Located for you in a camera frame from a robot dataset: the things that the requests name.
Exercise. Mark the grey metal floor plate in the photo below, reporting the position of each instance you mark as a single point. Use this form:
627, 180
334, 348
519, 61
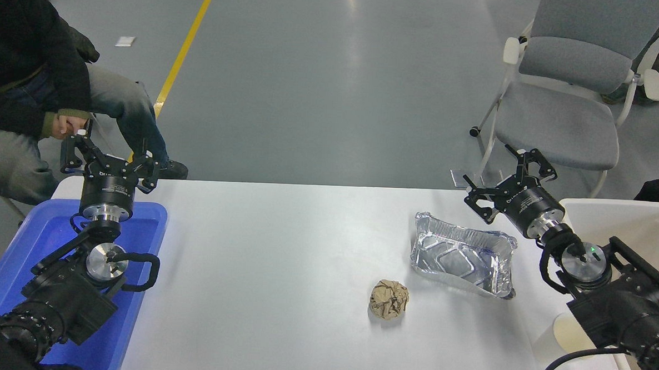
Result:
491, 176
460, 177

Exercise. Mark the grey padded chair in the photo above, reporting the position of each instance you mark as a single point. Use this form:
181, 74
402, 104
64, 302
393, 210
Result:
554, 122

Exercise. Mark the silver foil tray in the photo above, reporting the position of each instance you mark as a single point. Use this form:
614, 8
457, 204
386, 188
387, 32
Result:
459, 263

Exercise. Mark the person's hand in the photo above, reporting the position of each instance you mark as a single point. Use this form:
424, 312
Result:
68, 126

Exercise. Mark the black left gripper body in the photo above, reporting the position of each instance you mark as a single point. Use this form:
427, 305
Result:
107, 189

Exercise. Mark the white paper cup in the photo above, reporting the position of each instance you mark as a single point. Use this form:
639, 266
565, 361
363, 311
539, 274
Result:
556, 339

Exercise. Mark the crumpled tan paper ball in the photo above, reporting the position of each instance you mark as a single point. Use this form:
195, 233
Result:
389, 300

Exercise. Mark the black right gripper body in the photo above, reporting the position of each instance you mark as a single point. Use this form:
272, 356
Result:
529, 205

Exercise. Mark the large pale bin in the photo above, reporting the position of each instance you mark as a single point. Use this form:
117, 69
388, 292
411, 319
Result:
639, 226

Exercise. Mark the blue plastic tray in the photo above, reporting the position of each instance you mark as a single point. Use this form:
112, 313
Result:
43, 233

